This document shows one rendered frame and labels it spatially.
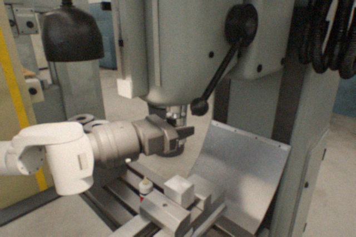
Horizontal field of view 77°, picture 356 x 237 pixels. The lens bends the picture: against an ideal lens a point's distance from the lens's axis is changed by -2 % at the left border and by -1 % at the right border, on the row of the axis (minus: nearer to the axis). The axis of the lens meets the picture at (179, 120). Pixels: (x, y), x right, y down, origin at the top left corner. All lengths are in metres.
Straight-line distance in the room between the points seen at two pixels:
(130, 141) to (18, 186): 2.04
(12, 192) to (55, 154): 2.02
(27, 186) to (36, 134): 2.02
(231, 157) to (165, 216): 0.40
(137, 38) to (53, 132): 0.21
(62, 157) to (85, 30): 0.22
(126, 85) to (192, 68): 0.11
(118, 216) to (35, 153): 0.34
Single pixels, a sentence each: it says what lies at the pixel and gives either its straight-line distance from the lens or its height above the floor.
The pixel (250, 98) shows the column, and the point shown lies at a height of 1.22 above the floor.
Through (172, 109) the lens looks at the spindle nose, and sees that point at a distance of 0.48.
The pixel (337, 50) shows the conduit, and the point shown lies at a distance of 0.55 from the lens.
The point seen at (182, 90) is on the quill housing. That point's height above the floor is 1.35.
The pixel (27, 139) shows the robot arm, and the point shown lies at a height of 1.28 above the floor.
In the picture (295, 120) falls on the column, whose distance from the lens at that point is 0.79.
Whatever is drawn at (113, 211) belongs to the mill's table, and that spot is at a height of 0.93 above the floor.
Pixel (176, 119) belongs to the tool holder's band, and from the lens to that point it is 0.49.
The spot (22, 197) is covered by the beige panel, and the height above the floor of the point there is 0.05.
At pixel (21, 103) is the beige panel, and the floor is 0.88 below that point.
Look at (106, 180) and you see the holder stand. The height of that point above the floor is 0.95.
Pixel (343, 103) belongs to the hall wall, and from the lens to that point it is 4.72.
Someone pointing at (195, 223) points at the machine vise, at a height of 0.99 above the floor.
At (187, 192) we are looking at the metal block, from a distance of 0.60.
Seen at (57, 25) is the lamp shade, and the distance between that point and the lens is 0.31.
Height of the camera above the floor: 1.46
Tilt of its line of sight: 23 degrees down
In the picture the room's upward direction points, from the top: straight up
